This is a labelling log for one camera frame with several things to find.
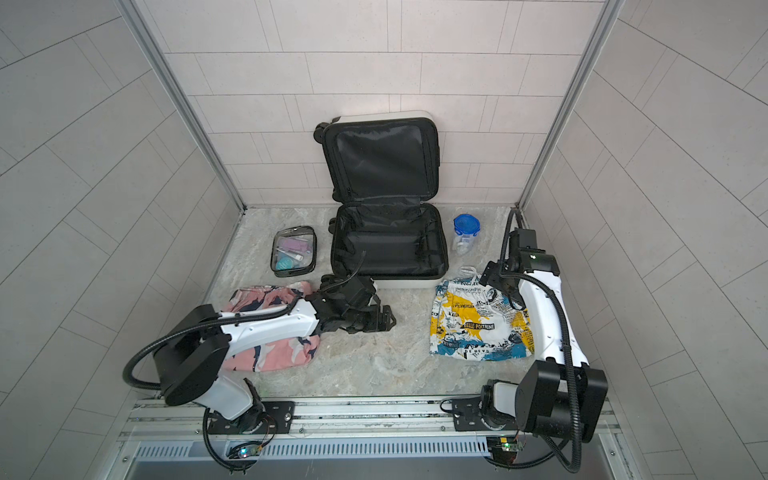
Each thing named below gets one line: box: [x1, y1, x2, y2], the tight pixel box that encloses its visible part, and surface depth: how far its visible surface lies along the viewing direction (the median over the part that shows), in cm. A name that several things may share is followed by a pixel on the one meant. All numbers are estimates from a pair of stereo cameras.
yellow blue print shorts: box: [430, 276, 535, 361], surface depth 86 cm
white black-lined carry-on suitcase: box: [313, 111, 449, 289], surface depth 100 cm
